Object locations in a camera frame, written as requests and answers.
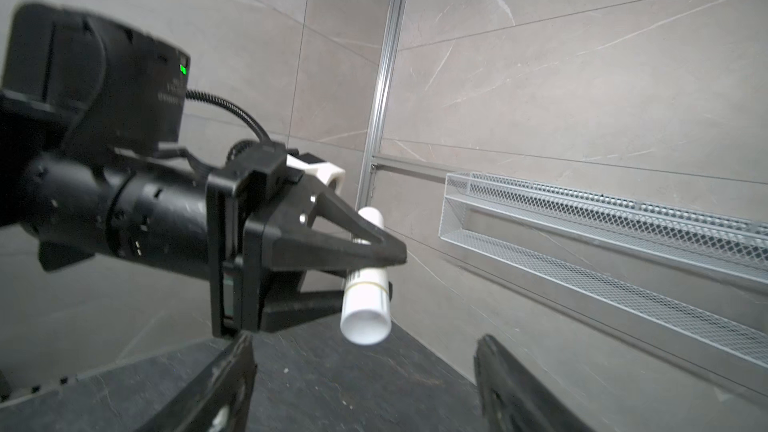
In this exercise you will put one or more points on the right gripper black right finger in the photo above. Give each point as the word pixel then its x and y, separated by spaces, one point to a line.
pixel 512 398

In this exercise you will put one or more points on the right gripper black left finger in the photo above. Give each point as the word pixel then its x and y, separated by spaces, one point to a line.
pixel 218 398

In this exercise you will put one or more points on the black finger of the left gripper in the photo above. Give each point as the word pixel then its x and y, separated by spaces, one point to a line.
pixel 319 231
pixel 285 306

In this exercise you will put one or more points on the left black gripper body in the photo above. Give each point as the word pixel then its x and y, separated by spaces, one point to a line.
pixel 248 207

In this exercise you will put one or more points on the white glue stick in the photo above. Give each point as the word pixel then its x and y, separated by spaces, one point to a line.
pixel 365 318

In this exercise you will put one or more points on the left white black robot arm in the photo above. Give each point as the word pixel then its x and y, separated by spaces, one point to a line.
pixel 106 151

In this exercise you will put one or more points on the aluminium frame profiles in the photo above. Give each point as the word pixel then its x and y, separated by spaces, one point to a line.
pixel 373 159

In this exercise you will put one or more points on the white wire mesh basket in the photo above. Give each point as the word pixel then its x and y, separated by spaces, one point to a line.
pixel 692 285

